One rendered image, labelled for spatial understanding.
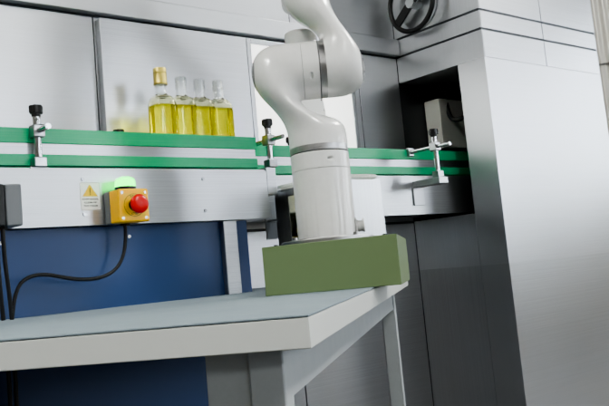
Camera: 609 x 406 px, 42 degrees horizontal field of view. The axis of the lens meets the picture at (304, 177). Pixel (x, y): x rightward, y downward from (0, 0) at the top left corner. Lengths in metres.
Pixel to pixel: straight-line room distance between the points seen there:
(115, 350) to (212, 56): 1.53
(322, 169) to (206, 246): 0.44
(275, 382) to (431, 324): 1.93
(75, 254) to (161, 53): 0.72
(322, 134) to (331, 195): 0.12
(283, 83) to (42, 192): 0.54
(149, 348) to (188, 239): 1.01
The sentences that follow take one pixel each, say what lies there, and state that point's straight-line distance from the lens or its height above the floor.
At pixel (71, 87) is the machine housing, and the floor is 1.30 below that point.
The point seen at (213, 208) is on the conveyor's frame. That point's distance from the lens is 1.90.
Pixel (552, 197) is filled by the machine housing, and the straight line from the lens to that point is 2.80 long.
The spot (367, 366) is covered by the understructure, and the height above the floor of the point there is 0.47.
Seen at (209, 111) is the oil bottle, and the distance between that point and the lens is 2.10.
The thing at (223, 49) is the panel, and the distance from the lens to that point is 2.36.
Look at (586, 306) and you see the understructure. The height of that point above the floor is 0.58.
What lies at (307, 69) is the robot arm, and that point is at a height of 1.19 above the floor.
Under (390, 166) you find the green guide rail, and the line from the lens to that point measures 2.47.
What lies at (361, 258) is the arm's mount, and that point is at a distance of 1.47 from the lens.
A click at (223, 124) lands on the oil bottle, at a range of 2.11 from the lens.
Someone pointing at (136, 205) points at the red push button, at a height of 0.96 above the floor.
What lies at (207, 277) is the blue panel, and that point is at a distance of 1.90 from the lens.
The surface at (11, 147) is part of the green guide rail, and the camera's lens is 1.73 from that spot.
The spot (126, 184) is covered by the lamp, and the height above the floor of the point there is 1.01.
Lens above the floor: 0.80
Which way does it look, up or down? 6 degrees up
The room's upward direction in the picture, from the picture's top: 5 degrees counter-clockwise
